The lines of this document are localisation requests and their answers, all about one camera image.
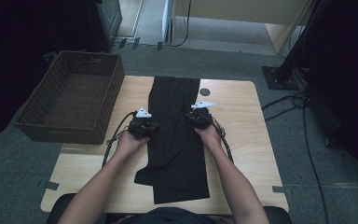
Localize light wooden desk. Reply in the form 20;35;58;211
171;0;313;54

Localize black metal stand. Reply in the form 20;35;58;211
261;0;327;91

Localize dark cabinet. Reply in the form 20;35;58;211
87;0;123;54

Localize person's right hand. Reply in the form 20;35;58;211
194;122;223;153

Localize white panel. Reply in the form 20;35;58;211
161;0;173;44

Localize long black floor cable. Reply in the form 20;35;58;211
301;99;330;224

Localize left hand-held gripper cable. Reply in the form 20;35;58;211
101;111;138;169

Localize person's left hand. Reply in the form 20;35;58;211
115;130;150;161

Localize grey floor tape strip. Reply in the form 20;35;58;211
271;185;293;196

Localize right hand-held gripper cable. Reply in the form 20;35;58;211
204;113;235;164

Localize hanging black cable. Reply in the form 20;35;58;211
170;0;192;49

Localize black chair armrest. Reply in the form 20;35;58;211
46;192;77;224
262;205;293;224

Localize hand-held gripper cable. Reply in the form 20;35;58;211
204;113;235;164
101;111;138;169

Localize dark curtain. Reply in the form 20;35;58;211
0;0;97;144
304;0;358;194

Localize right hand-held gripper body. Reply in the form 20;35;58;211
192;101;217;130

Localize brown wicker basket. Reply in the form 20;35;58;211
14;50;126;146

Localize black pants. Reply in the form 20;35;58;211
133;76;211;205

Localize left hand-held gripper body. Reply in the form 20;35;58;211
127;106;153;139

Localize person's dark shirt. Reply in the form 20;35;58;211
120;206;227;224

